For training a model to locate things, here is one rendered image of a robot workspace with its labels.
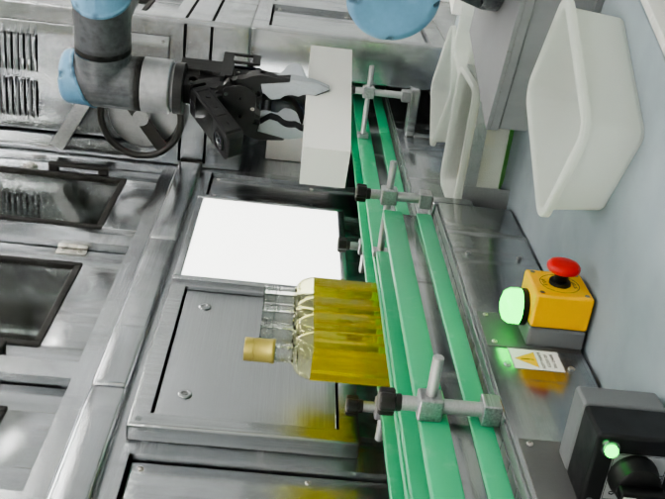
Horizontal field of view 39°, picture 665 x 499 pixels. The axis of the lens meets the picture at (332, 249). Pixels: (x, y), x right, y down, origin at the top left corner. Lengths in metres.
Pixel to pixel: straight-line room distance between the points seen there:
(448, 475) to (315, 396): 0.58
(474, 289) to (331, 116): 0.30
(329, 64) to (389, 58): 0.99
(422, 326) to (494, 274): 0.18
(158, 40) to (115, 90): 1.07
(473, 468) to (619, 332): 0.24
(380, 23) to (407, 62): 1.15
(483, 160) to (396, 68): 0.81
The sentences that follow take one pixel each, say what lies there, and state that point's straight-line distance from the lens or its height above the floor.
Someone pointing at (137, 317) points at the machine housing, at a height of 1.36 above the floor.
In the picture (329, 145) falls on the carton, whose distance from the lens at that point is 1.19.
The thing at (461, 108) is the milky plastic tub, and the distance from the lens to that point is 1.69.
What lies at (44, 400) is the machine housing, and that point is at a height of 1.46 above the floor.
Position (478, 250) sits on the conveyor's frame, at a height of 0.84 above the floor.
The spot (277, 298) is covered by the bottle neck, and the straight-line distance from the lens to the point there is 1.47.
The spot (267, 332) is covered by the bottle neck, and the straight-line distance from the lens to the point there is 1.37.
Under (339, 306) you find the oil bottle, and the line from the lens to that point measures 1.42.
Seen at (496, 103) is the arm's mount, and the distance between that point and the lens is 1.32.
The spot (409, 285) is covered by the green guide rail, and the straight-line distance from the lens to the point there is 1.26.
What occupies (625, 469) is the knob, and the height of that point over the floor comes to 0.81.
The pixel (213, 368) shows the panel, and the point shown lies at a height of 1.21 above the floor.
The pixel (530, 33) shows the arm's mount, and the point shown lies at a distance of 1.27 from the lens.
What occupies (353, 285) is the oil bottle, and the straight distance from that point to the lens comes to 1.48.
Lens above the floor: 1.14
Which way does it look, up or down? 4 degrees down
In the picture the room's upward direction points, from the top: 84 degrees counter-clockwise
